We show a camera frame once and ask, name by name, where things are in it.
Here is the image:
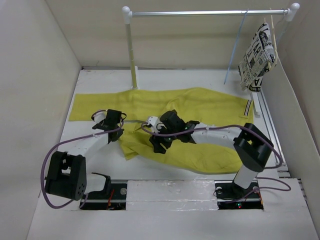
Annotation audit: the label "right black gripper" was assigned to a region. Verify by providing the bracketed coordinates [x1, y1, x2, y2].
[149, 122, 178, 155]

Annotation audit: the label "yellow trousers with striped trim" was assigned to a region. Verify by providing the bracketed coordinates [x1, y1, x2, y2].
[69, 86, 255, 175]

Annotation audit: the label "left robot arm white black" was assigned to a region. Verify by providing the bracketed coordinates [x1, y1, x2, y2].
[41, 109, 127, 201]

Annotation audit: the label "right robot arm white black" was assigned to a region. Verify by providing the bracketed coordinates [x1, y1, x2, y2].
[146, 110, 274, 201]

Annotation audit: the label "cream wooden hanger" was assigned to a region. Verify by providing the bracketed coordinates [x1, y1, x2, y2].
[268, 15, 279, 71]

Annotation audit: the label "blue transparent plastic hanger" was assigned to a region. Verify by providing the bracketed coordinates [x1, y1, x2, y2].
[223, 9, 249, 85]

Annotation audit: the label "newspaper print garment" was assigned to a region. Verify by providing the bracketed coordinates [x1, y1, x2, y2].
[238, 22, 276, 92]

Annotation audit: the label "aluminium side rail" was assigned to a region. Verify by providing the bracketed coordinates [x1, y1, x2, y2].
[257, 90, 291, 179]

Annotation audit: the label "white clothes rack metal rail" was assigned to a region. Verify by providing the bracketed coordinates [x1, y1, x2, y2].
[121, 2, 301, 117]

